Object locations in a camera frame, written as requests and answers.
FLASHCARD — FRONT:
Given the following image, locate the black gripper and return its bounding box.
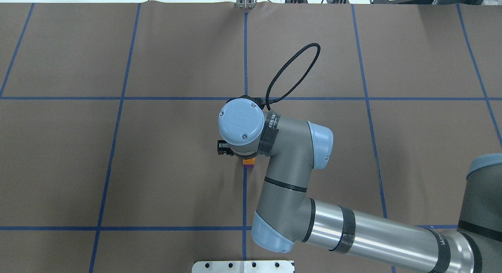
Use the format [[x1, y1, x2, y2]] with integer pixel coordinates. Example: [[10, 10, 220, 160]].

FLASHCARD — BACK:
[[216, 140, 235, 156]]

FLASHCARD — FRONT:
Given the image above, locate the orange trapezoid block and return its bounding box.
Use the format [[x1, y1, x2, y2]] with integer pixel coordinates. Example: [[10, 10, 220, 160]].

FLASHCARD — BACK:
[[242, 158, 256, 166]]

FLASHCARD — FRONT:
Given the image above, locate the purple trapezoid block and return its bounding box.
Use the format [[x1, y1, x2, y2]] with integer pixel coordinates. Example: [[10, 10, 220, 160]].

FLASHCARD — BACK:
[[243, 164, 255, 170]]

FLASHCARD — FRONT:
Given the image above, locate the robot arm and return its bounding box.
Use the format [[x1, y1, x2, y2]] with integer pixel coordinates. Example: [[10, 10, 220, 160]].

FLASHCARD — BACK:
[[218, 97, 501, 273]]

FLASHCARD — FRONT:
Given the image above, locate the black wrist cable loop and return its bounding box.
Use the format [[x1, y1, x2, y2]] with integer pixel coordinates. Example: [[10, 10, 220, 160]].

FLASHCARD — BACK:
[[265, 43, 321, 111]]

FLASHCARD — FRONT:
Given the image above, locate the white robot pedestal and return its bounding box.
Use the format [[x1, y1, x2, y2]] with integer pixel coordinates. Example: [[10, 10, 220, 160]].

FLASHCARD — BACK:
[[191, 260, 296, 273]]

